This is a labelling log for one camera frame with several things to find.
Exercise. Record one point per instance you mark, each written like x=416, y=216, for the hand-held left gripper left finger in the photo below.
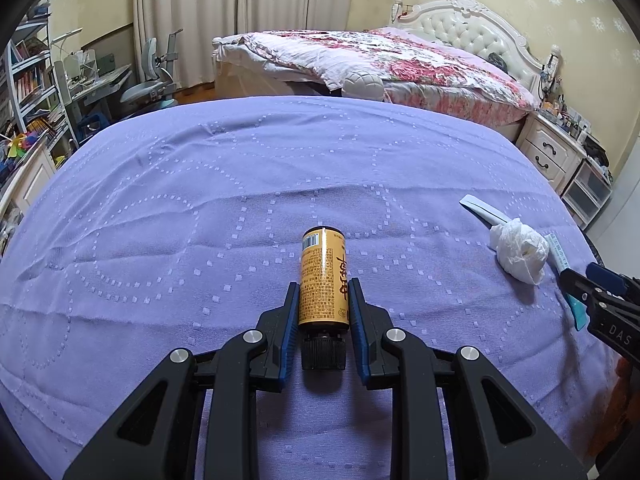
x=291, y=330

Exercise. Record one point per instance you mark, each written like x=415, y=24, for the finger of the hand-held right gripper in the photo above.
x=580, y=290
x=607, y=277

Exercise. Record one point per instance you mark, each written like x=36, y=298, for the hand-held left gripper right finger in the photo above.
x=356, y=330

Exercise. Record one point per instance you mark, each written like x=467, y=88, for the yellow label brown bottle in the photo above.
x=320, y=280

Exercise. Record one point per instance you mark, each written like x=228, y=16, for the white crumpled paper ball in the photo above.
x=520, y=250

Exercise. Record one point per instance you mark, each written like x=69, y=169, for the plastic drawer unit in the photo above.
x=587, y=190

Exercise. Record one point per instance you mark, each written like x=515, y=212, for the dark bag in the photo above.
x=596, y=151

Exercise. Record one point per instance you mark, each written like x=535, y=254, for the purple quilted tablecloth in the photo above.
x=200, y=235

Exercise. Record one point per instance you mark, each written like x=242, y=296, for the white carved nightstand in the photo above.
x=545, y=145

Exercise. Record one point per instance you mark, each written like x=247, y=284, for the clutter of small bottles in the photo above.
x=555, y=105

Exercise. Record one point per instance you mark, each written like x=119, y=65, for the pink floral quilt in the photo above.
x=400, y=60

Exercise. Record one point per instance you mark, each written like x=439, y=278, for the grey desk chair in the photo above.
x=150, y=92

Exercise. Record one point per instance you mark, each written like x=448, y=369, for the white tufted bed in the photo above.
x=470, y=25

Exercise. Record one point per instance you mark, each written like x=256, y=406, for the white low cabinet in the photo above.
x=35, y=180

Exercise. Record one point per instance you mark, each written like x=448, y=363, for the grey study desk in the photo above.
x=100, y=82

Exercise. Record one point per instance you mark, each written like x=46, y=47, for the colourful toy pile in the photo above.
x=20, y=145

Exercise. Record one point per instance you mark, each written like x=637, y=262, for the beige curtains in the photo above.
x=225, y=0

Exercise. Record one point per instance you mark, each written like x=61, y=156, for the white bookshelf with books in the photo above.
x=30, y=75

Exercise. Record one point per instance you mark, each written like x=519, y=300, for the white desk lamp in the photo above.
x=65, y=35

